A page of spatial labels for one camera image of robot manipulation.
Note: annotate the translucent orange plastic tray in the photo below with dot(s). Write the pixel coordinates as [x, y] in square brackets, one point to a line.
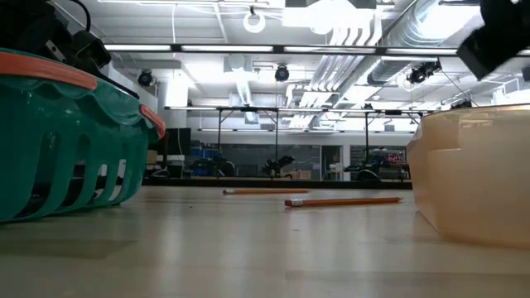
[476, 178]

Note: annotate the orange pencil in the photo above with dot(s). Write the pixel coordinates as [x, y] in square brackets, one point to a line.
[265, 191]
[343, 202]

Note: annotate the white ribbed ceiling ducts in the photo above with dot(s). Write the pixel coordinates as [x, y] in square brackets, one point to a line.
[343, 37]

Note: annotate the black monitor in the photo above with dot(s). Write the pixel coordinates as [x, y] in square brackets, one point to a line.
[180, 142]

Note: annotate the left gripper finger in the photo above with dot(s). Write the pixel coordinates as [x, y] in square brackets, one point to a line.
[108, 79]

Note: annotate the black aluminium table frame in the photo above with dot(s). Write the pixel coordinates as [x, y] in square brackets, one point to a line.
[269, 183]

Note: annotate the black hanging camera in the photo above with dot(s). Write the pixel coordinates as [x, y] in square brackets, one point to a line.
[420, 73]

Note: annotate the overhead light bar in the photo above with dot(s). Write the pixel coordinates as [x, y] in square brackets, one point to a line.
[281, 49]

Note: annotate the green plastic basket orange rim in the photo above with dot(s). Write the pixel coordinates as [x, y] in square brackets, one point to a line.
[62, 145]

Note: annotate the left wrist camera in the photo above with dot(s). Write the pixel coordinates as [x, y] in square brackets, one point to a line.
[92, 51]

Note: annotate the distant black station frame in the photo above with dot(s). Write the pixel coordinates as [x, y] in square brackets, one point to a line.
[276, 136]

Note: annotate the cardboard box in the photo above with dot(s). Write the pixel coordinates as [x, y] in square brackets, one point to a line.
[301, 174]

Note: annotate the black round ceiling camera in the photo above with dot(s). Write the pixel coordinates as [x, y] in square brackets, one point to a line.
[145, 78]
[282, 73]

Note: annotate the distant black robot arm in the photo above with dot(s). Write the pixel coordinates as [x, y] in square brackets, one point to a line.
[221, 167]
[366, 174]
[279, 163]

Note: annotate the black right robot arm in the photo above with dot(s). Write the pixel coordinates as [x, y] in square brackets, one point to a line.
[509, 10]

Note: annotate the silver ventilation duct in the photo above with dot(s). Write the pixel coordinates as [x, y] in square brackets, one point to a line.
[414, 29]

